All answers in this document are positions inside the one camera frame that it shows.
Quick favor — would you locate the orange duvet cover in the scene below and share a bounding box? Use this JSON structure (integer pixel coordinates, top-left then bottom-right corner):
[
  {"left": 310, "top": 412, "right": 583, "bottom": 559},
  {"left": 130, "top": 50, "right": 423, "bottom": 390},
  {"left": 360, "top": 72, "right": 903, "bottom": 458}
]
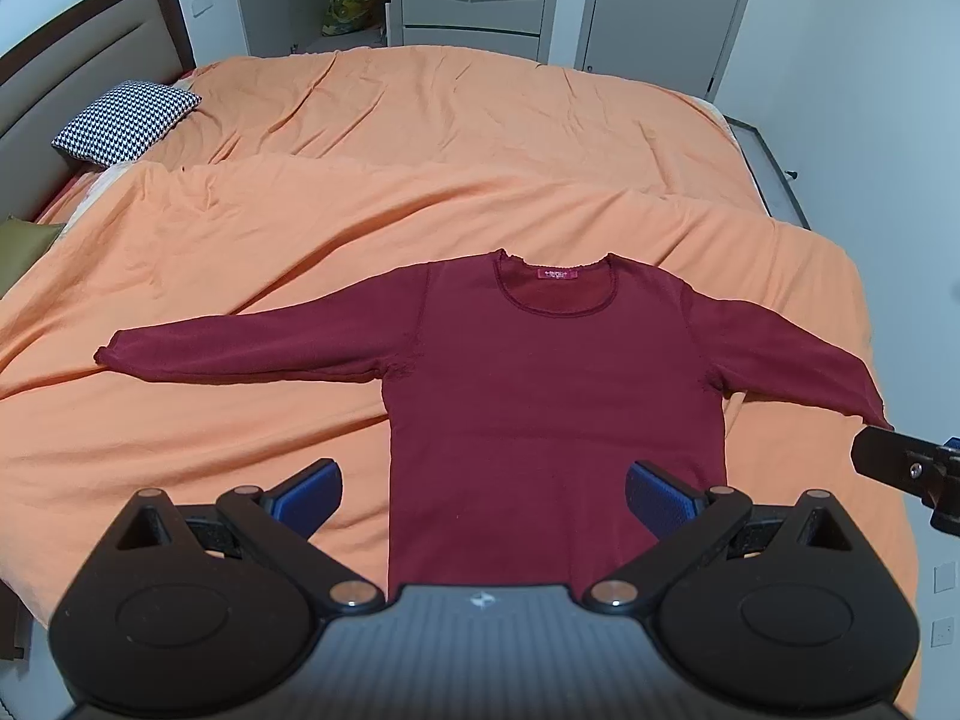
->
[{"left": 0, "top": 44, "right": 921, "bottom": 714}]

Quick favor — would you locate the black white checkered pillow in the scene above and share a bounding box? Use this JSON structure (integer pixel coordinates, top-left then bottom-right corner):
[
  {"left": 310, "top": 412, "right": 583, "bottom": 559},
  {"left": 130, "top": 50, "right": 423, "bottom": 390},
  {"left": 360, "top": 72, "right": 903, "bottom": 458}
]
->
[{"left": 50, "top": 80, "right": 202, "bottom": 167}]

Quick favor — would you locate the white wall switch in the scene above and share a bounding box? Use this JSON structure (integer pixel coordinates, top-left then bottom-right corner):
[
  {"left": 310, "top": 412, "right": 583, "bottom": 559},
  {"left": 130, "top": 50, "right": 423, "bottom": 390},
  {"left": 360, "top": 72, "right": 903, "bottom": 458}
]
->
[{"left": 190, "top": 0, "right": 213, "bottom": 18}]

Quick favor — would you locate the dark wood padded headboard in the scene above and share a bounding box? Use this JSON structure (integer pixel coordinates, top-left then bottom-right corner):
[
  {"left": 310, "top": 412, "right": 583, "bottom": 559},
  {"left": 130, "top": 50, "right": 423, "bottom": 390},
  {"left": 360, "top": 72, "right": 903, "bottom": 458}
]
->
[{"left": 0, "top": 0, "right": 195, "bottom": 221}]

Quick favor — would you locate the olive green pillow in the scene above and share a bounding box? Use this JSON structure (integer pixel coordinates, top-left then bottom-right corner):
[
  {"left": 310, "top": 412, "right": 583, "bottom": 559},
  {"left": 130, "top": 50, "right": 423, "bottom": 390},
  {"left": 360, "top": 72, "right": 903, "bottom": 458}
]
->
[{"left": 0, "top": 218, "right": 64, "bottom": 296}]

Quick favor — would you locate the grey room door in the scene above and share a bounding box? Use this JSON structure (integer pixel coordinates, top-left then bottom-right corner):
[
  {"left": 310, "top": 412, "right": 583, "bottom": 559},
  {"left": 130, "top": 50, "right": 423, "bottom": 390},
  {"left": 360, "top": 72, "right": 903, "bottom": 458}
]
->
[{"left": 576, "top": 0, "right": 747, "bottom": 99}]

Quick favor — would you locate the maroon long sleeve shirt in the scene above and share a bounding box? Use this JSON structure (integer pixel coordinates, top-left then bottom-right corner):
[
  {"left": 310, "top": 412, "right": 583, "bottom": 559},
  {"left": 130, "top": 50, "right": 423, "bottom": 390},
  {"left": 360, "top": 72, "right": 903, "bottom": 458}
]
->
[{"left": 96, "top": 250, "right": 885, "bottom": 592}]

